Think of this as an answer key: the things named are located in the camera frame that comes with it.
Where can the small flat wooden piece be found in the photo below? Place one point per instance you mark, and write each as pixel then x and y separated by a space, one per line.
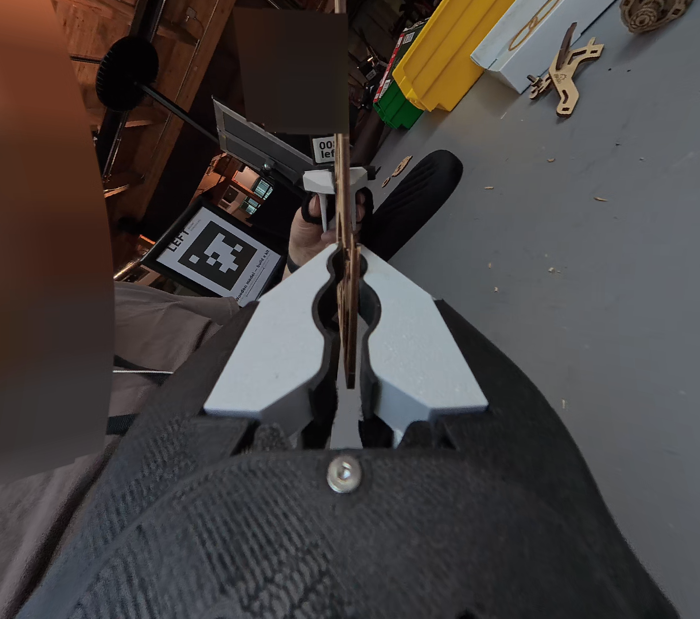
pixel 402 165

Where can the scattered wood chips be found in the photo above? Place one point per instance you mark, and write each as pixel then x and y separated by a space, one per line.
pixel 600 199

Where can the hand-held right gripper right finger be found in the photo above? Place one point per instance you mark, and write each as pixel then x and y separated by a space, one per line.
pixel 421 356

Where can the wooden laser-cut parts sheet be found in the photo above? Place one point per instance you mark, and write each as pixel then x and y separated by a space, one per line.
pixel 348 302

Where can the grey panel on stand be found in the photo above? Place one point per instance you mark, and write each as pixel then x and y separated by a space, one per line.
pixel 246 132

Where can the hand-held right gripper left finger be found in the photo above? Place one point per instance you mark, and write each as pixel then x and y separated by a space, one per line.
pixel 268 356

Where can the large yellow plastic bin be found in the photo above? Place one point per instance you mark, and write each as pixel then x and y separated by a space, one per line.
pixel 481 17

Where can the person's left hand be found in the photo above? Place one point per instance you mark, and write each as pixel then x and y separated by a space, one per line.
pixel 306 244

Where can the person's grey shirt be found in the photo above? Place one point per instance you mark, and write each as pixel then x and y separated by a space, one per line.
pixel 164 329

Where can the black mesh wrist rest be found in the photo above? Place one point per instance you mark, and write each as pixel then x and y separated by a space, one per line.
pixel 415 198

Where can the framed marker sign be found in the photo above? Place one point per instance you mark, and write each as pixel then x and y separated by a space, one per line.
pixel 219 252

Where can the red and green carton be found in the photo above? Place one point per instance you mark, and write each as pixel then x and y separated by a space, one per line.
pixel 402 42

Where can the black disc with rod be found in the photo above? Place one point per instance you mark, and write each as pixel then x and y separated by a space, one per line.
pixel 126 72

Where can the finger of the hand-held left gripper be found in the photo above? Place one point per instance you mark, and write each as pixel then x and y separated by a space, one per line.
pixel 317 180
pixel 362 176

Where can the wooden crank-shaped piece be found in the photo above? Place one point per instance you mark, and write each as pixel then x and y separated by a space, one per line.
pixel 566 77

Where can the white cardboard box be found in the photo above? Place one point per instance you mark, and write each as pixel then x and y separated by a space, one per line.
pixel 514 61

